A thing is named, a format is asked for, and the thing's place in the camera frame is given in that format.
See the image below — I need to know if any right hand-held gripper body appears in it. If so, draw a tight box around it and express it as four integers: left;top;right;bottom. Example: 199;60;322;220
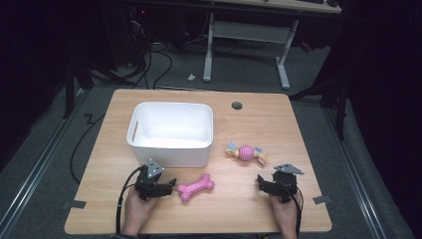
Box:
265;162;306;204

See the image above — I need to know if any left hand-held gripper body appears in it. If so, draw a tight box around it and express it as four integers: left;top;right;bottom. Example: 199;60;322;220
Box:
133;157;173;202

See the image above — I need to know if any pink bone chew toy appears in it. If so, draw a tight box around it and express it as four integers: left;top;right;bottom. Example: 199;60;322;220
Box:
176;172;216;203

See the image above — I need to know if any pink ball rope toy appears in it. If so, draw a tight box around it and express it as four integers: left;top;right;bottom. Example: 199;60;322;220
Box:
225;142;269;166

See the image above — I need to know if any white plastic bin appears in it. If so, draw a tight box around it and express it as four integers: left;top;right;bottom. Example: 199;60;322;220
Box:
126;101;214;169

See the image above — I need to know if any person's right hand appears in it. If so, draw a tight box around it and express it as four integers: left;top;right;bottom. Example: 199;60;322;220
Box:
269;192;304;239

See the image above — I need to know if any person's left hand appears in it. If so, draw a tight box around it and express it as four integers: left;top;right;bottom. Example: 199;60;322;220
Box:
121;185;159;237

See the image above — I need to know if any grey tape strip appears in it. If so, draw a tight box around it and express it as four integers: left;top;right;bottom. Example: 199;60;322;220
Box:
62;199;88;210
313;194;332;205

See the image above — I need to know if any black metal stand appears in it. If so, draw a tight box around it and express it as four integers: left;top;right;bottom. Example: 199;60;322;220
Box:
289;78;349;141
62;59;133;120

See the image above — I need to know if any wooden desk with grey legs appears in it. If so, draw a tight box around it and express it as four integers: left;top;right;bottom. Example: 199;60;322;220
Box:
202;0;342;91

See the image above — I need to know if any dark computer tower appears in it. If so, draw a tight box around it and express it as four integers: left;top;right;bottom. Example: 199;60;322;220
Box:
127;4;151;68

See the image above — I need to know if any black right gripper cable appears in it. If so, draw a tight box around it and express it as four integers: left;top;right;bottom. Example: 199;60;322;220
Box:
292;183;305;237

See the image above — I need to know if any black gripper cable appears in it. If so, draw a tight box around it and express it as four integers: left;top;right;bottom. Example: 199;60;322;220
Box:
114;165;143;235
292;183;305;237

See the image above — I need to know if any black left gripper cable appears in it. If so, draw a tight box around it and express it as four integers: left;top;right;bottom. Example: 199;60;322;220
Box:
114;165;143;235

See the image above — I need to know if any metal floor rail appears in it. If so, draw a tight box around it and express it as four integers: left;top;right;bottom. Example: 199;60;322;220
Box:
0;89;88;231
322;107;388;239

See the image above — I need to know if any black floor cable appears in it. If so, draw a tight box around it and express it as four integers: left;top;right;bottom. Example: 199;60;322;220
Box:
69;113;106;185

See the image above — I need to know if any bundle of black cables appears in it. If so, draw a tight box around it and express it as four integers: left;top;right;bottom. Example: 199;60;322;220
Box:
128;19;174;91

